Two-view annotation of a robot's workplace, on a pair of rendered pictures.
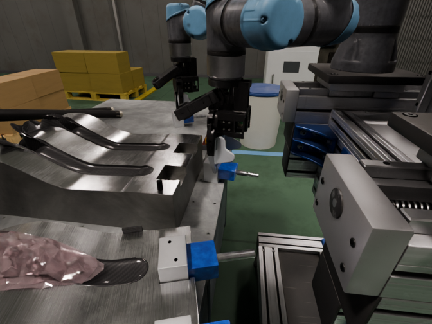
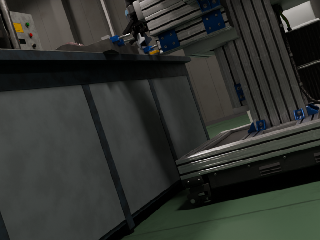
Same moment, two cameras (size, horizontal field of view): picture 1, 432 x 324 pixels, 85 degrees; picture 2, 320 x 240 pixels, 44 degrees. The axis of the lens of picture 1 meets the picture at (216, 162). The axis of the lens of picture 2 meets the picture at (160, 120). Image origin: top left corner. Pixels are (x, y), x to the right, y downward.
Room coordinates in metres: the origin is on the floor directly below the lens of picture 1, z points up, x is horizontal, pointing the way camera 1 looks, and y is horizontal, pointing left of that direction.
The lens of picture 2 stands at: (-1.64, -0.64, 0.42)
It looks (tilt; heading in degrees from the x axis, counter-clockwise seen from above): 0 degrees down; 17
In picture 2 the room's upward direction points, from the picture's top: 18 degrees counter-clockwise
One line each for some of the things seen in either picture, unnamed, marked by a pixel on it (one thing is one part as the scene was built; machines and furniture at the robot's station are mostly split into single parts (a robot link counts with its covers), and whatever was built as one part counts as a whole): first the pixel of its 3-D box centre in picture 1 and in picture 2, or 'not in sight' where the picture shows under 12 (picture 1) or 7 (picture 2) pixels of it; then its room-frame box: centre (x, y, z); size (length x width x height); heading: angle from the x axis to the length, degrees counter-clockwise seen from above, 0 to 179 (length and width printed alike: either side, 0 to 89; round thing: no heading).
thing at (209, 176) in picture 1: (232, 171); (149, 48); (0.50, -0.04, 0.83); 0.13 x 0.05 x 0.05; 72
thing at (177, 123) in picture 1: (189, 117); not in sight; (0.90, 0.10, 0.83); 0.13 x 0.05 x 0.05; 109
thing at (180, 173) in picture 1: (172, 180); not in sight; (0.39, 0.09, 0.87); 0.05 x 0.05 x 0.04; 82
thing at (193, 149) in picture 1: (186, 155); not in sight; (0.50, 0.07, 0.87); 0.05 x 0.05 x 0.04; 82
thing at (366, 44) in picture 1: (366, 48); not in sight; (0.68, -0.39, 1.09); 0.15 x 0.15 x 0.10
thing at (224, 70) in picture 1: (226, 67); (134, 10); (0.50, -0.02, 1.07); 0.08 x 0.08 x 0.05
